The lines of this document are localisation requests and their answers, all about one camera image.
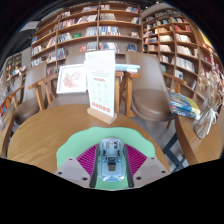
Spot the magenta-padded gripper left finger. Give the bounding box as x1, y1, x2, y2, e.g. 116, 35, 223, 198
54, 143, 100, 189

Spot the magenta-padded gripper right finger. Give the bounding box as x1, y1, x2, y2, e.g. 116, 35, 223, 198
123, 143, 171, 189

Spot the transparent light blue computer mouse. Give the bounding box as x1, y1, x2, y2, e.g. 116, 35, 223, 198
96, 137, 127, 183

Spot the green smiley mouse pad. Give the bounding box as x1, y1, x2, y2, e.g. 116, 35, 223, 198
55, 126, 157, 191

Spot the brown cushioned wooden armchair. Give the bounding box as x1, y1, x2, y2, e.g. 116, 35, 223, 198
4, 61, 48, 126
121, 50, 188, 129
28, 53, 125, 113

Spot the glass vase with beige flowers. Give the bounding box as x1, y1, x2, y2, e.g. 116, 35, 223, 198
193, 59, 224, 140

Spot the stack of colourful books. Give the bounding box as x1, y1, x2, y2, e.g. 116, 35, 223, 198
166, 90, 202, 120

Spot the white framed floral picture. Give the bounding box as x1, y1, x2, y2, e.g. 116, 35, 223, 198
55, 63, 88, 95

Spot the white sign in wooden base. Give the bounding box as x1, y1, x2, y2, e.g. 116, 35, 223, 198
84, 49, 118, 125

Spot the pile of blue books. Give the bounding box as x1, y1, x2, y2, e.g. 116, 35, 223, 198
114, 63, 142, 74

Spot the distant wooden bookshelf unit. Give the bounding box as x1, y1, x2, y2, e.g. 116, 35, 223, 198
4, 53, 28, 88

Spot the curved wooden bookshelf unit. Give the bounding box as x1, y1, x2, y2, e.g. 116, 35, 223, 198
141, 8, 224, 101

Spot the wide wooden bookshelf unit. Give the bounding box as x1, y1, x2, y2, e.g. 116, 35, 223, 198
29, 1, 143, 73

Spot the white ceiling light panel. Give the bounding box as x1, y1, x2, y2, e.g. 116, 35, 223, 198
19, 20, 42, 33

